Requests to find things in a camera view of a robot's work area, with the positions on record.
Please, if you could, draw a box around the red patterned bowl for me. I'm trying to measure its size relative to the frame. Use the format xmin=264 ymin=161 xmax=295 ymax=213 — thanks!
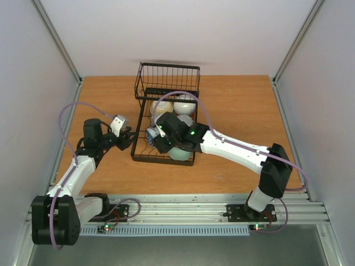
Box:
xmin=177 ymin=114 xmax=194 ymax=127

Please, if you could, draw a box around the blue floral patterned bowl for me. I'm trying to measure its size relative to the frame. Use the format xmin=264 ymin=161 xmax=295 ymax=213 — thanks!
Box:
xmin=145 ymin=126 xmax=160 ymax=148

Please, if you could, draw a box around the light green celadon bowl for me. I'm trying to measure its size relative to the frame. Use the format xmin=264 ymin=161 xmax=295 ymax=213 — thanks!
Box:
xmin=168 ymin=147 xmax=193 ymax=161

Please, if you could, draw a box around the white bowl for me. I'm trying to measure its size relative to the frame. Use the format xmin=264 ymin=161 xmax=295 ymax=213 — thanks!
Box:
xmin=173 ymin=94 xmax=196 ymax=115

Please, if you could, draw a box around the blue yellow patterned bowl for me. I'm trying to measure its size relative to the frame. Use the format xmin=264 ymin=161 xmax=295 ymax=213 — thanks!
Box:
xmin=150 ymin=101 xmax=174 ymax=116

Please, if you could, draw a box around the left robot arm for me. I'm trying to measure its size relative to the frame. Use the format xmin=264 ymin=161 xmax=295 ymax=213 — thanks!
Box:
xmin=31 ymin=115 xmax=136 ymax=248

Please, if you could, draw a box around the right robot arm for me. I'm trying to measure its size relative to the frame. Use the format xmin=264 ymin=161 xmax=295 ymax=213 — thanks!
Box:
xmin=153 ymin=112 xmax=293 ymax=221

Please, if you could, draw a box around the left small circuit board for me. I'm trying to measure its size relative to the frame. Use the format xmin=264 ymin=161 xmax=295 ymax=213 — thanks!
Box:
xmin=97 ymin=224 xmax=115 ymax=233

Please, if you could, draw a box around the small circuit board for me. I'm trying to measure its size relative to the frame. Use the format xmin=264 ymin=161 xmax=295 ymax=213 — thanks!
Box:
xmin=97 ymin=224 xmax=115 ymax=233
xmin=249 ymin=223 xmax=268 ymax=231

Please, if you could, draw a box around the right small circuit board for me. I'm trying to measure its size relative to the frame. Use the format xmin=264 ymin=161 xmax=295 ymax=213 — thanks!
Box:
xmin=249 ymin=223 xmax=268 ymax=231

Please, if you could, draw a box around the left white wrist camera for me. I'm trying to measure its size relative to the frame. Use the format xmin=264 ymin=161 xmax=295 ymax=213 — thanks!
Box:
xmin=110 ymin=115 xmax=129 ymax=137

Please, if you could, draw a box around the black wire dish rack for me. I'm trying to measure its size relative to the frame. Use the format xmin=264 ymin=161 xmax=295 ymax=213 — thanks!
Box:
xmin=130 ymin=62 xmax=200 ymax=166

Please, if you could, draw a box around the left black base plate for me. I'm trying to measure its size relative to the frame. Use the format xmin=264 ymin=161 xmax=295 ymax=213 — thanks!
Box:
xmin=89 ymin=204 xmax=129 ymax=223

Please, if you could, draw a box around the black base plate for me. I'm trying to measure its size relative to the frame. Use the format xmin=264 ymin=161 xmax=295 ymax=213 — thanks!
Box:
xmin=89 ymin=204 xmax=129 ymax=223
xmin=222 ymin=204 xmax=277 ymax=222

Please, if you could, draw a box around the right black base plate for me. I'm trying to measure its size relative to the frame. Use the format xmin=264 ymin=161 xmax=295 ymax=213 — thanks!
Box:
xmin=222 ymin=204 xmax=277 ymax=222

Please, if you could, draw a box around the light blue slotted cable duct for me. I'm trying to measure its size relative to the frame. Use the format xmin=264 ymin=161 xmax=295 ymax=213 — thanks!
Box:
xmin=80 ymin=224 xmax=250 ymax=237

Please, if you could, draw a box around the left aluminium corner post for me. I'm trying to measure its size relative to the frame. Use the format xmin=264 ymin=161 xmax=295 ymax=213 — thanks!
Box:
xmin=31 ymin=0 xmax=82 ymax=84

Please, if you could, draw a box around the aluminium corner post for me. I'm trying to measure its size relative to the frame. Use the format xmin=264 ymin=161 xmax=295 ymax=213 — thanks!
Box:
xmin=271 ymin=0 xmax=326 ymax=86
xmin=31 ymin=0 xmax=82 ymax=84

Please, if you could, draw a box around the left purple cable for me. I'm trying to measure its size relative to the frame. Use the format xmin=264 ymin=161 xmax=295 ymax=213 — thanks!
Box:
xmin=48 ymin=102 xmax=141 ymax=250

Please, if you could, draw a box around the aluminium frame rail base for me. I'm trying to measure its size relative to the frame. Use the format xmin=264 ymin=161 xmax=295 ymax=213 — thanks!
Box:
xmin=108 ymin=192 xmax=330 ymax=225

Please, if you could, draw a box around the right aluminium corner post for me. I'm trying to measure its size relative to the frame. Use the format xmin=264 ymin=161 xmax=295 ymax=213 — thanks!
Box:
xmin=271 ymin=0 xmax=326 ymax=86

